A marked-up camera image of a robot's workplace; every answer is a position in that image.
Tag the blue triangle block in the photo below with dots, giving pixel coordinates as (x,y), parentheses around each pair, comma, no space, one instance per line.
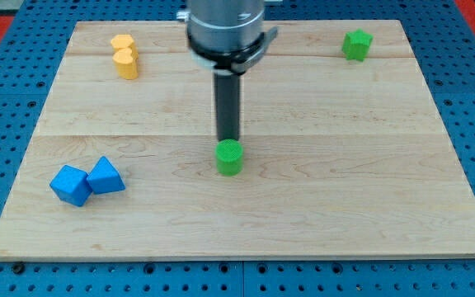
(105,178)

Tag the yellow heart block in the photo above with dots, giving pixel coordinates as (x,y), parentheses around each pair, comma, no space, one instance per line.
(125,64)

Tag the blue cube block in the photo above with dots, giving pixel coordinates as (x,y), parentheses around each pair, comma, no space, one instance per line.
(70,185)

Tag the green cylinder block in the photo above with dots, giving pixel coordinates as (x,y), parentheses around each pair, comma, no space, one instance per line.
(229,157)

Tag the wooden board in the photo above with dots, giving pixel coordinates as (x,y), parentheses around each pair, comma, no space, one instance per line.
(342,159)

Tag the green star block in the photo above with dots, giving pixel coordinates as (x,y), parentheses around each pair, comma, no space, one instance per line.
(356,45)

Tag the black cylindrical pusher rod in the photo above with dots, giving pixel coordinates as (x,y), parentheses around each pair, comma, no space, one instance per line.
(227,89)

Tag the yellow pentagon block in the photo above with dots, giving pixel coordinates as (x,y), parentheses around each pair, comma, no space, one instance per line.
(124,41)

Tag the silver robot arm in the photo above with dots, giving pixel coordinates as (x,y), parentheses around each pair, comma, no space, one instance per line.
(226,36)

